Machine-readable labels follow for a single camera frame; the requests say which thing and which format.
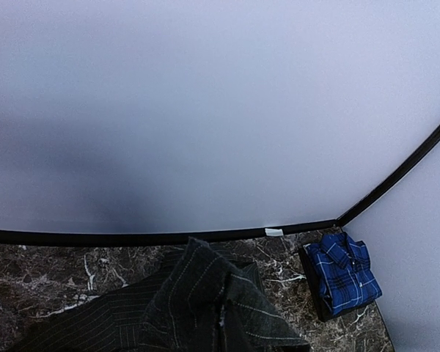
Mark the right black frame post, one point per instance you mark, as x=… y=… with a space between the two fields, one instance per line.
x=389 y=182

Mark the white tape piece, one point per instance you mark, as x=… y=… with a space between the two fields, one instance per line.
x=272 y=232

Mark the blue plaid folded shirt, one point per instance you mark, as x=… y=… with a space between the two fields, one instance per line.
x=343 y=267

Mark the black pinstriped long sleeve shirt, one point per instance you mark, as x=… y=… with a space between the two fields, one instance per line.
x=202 y=298

